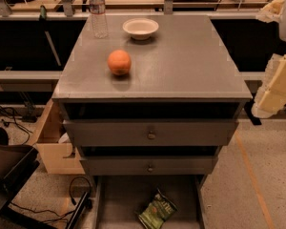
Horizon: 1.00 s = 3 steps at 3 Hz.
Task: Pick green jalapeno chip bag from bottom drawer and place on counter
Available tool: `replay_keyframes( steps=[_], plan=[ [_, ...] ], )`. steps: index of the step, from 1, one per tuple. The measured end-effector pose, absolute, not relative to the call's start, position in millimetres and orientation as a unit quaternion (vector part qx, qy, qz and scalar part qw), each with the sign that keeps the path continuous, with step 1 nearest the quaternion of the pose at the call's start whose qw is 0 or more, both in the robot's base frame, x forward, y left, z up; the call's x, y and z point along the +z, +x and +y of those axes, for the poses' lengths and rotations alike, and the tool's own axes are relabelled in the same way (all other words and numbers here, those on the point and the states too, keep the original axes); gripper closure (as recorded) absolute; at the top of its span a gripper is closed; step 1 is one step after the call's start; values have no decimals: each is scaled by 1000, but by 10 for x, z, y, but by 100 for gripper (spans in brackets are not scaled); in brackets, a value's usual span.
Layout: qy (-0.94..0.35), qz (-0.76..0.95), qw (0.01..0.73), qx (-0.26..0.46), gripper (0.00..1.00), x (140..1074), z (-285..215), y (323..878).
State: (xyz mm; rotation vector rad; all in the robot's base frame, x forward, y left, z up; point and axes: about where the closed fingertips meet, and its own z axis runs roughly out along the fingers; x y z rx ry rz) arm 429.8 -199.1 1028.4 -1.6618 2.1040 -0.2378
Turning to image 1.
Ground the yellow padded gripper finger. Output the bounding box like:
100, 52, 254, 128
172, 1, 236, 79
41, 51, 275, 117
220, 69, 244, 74
255, 0, 286, 23
251, 54, 286, 118

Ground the green jalapeno chip bag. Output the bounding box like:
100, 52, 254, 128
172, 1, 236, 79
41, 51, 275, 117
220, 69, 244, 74
138, 190, 177, 229

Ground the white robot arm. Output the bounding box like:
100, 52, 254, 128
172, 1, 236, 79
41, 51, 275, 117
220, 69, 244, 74
251, 0, 286, 118

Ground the grey top drawer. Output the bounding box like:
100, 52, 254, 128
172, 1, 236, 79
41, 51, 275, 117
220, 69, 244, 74
64, 119, 238, 147

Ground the grey drawer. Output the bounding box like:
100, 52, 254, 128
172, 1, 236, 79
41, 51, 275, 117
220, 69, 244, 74
92, 176, 208, 229
64, 119, 238, 147
81, 156, 218, 176

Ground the grey drawer cabinet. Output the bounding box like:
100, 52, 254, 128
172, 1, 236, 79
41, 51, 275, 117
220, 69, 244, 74
51, 13, 254, 177

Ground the grey middle drawer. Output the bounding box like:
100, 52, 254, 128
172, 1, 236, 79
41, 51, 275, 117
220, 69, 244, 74
81, 156, 218, 176

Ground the grey bottom drawer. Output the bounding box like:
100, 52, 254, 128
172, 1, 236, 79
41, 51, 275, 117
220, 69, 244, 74
92, 176, 208, 229

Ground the white paper bowl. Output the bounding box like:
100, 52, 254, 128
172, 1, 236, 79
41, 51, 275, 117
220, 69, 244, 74
123, 18, 159, 40

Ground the orange fruit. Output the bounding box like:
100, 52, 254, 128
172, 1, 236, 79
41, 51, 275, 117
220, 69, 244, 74
107, 50, 132, 76

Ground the clear plastic water bottle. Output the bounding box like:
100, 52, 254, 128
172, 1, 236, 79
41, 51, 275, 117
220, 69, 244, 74
89, 0, 108, 38

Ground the wooden box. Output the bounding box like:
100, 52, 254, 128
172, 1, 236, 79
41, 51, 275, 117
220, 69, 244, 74
29, 100, 84, 175

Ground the black chair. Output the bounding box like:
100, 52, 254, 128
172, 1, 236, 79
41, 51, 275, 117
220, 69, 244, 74
0, 127, 39, 215

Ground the black floor cable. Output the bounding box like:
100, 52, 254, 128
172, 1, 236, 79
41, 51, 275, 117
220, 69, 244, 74
9, 176, 93, 224

